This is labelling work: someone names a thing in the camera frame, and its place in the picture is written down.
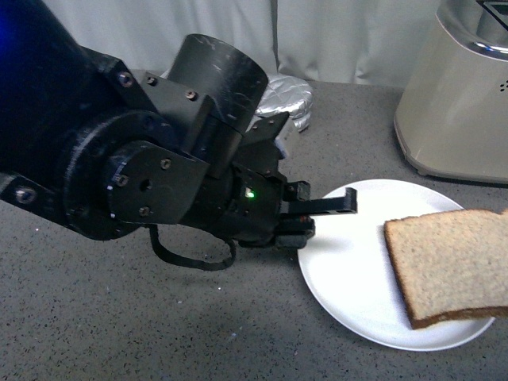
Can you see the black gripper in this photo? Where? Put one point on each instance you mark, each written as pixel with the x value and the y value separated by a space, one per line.
pixel 243 204

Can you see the brown bread slice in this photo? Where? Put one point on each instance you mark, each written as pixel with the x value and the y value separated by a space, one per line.
pixel 450 265

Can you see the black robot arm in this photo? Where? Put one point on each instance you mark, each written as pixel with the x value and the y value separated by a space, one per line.
pixel 87 145

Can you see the beige steel toaster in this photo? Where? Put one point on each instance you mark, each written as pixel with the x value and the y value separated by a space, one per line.
pixel 451 121

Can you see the white round plate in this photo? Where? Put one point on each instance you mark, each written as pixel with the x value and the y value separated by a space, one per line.
pixel 347 268

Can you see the lower silver oven mitt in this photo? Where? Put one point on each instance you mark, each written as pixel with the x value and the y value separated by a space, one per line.
pixel 302 122

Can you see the silver oven mitt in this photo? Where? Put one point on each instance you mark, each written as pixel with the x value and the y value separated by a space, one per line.
pixel 302 122
pixel 285 93

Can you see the upper silver oven mitt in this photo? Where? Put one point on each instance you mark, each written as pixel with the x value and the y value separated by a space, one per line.
pixel 285 93

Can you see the right grey curtain panel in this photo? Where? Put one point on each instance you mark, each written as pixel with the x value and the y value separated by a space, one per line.
pixel 361 42

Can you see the grey curtain panel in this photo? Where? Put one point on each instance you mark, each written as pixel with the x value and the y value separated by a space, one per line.
pixel 148 34
pixel 361 42

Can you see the left grey curtain panel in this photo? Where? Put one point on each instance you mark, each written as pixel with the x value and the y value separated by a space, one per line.
pixel 148 34

